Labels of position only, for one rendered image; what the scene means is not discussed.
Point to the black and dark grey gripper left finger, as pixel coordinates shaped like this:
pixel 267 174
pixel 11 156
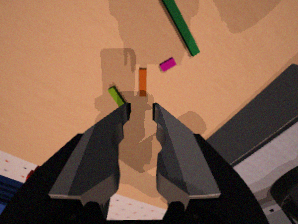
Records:
pixel 85 169

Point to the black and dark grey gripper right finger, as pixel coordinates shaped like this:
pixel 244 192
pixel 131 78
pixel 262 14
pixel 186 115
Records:
pixel 191 171

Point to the orange rod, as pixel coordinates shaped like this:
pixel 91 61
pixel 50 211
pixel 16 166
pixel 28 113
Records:
pixel 142 82

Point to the small magenta block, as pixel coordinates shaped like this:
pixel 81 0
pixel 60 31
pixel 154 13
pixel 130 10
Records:
pixel 167 64

